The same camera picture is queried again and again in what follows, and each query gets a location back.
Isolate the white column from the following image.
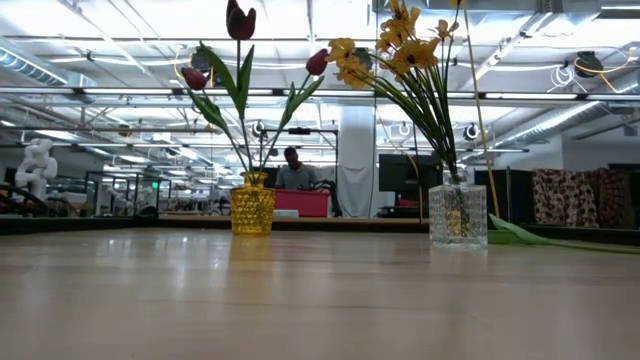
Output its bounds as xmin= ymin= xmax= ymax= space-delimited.
xmin=337 ymin=104 xmax=376 ymax=219

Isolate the yellow artificial tulip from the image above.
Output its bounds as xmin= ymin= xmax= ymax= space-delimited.
xmin=487 ymin=213 xmax=640 ymax=255

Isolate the black monitor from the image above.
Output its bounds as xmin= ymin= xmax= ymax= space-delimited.
xmin=378 ymin=153 xmax=444 ymax=194

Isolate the amber glass vase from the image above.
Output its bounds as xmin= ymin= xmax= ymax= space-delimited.
xmin=229 ymin=171 xmax=276 ymax=238

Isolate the red artificial tulip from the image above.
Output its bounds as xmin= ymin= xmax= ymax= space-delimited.
xmin=259 ymin=48 xmax=331 ymax=174
xmin=180 ymin=66 xmax=250 ymax=174
xmin=198 ymin=0 xmax=257 ymax=174

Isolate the clear glass vase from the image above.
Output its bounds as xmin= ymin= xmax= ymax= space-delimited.
xmin=428 ymin=167 xmax=489 ymax=250

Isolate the person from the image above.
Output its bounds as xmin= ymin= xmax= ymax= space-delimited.
xmin=274 ymin=146 xmax=321 ymax=191

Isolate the brown patterned cloth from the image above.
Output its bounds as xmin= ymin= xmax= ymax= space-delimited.
xmin=531 ymin=168 xmax=636 ymax=230

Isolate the black cabinet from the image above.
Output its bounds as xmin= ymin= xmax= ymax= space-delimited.
xmin=473 ymin=168 xmax=533 ymax=224

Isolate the yellow artificial flower bunch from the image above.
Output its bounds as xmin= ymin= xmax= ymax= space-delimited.
xmin=327 ymin=37 xmax=456 ymax=171
xmin=372 ymin=0 xmax=464 ymax=171

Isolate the red storage bin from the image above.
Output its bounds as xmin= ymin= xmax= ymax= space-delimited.
xmin=273 ymin=188 xmax=331 ymax=219

